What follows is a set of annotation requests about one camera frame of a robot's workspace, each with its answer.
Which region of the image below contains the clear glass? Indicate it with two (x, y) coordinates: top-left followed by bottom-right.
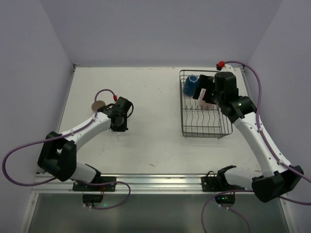
(110, 131), (121, 136)

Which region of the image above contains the pink cup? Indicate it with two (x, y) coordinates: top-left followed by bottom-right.
(199, 89), (214, 107)

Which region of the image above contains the beige cup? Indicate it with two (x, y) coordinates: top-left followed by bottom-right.
(91, 100), (106, 112)

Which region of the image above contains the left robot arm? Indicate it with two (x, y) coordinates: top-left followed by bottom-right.
(37, 97), (134, 183)

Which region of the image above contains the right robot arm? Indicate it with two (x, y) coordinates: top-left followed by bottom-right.
(193, 72), (304, 202)

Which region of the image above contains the blue mug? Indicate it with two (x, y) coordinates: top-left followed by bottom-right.
(183, 75), (199, 96)

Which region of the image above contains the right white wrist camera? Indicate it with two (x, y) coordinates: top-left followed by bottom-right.
(216, 61), (236, 73)

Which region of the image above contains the dark wire dish rack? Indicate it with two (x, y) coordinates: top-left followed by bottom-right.
(179, 69), (233, 139)

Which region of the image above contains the aluminium mounting rail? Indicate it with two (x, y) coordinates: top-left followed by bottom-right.
(34, 173), (287, 195)

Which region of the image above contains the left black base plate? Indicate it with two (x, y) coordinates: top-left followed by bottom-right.
(72, 176), (117, 192)

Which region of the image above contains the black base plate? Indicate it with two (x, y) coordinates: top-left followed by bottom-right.
(201, 165), (245, 192)
(72, 176), (117, 192)

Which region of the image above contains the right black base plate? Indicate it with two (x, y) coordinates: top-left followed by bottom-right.
(201, 165), (245, 192)

